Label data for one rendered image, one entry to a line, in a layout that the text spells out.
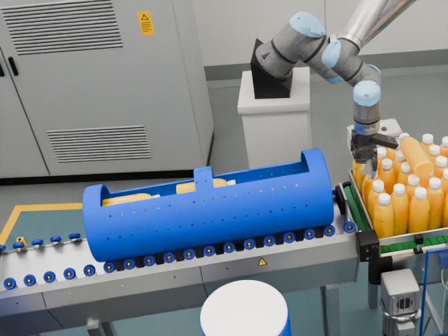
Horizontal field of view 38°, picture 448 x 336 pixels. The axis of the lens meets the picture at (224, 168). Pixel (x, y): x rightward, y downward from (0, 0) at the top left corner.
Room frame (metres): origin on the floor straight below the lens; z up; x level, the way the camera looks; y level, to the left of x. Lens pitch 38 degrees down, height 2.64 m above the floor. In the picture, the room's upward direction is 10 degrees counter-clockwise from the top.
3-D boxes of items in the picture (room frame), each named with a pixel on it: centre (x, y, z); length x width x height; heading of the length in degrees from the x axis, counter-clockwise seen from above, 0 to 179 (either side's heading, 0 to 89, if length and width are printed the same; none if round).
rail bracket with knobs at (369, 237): (1.60, -0.46, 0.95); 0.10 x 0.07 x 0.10; 179
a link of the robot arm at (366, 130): (1.81, -0.52, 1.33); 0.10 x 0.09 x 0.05; 179
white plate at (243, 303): (1.33, 0.02, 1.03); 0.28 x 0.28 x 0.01
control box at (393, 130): (2.09, -0.63, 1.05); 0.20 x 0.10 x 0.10; 89
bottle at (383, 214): (1.66, -0.54, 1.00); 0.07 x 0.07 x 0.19
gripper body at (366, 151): (1.81, -0.51, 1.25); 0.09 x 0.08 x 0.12; 89
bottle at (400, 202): (1.70, -0.60, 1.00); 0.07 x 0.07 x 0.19
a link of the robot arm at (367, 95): (1.82, -0.52, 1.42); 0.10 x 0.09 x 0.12; 162
